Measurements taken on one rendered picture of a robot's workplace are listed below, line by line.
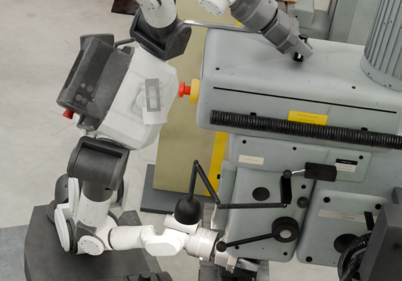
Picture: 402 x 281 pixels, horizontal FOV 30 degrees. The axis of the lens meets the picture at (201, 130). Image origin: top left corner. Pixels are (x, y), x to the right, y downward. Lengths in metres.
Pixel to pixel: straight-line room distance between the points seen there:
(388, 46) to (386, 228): 0.41
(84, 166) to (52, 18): 3.96
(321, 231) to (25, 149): 2.84
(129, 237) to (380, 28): 0.98
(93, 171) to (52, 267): 0.99
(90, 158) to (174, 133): 1.95
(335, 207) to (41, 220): 1.61
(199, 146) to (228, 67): 2.37
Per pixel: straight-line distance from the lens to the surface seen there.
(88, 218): 2.23
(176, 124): 3.97
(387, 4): 1.72
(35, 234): 3.15
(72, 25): 5.89
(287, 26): 1.73
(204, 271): 2.51
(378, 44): 1.76
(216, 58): 1.73
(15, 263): 3.27
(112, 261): 3.04
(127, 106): 2.09
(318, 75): 1.74
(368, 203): 1.91
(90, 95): 2.07
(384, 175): 1.88
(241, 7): 1.69
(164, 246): 2.17
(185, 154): 4.08
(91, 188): 2.12
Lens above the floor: 2.72
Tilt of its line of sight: 34 degrees down
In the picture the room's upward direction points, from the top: 9 degrees clockwise
